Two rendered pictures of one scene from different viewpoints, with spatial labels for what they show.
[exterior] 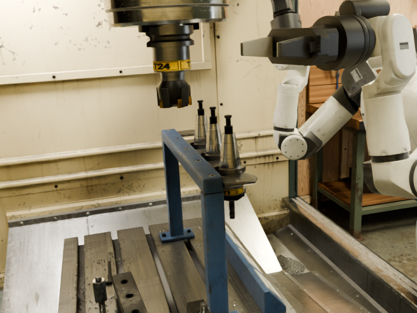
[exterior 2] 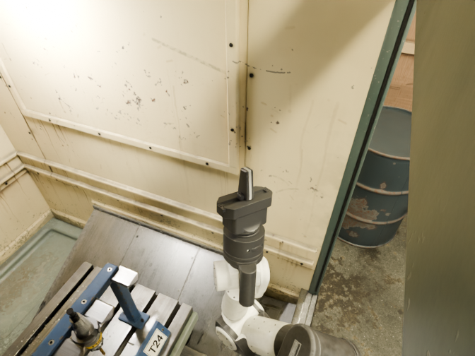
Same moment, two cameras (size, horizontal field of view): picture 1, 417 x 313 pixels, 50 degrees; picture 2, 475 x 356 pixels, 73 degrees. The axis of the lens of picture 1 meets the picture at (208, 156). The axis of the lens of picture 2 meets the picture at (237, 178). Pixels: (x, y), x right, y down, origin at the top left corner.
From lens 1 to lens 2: 128 cm
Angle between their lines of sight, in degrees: 42
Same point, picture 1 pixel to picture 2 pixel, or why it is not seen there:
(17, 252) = (87, 232)
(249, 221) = not seen: hidden behind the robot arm
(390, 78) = not seen: outside the picture
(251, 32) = (291, 155)
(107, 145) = (148, 191)
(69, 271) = (47, 310)
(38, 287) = not seen: hidden behind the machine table
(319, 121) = (254, 340)
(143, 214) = (173, 245)
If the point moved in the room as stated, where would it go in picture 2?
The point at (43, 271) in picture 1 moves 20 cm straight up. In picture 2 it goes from (90, 258) to (75, 231)
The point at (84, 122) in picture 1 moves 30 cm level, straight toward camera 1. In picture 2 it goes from (129, 170) to (75, 225)
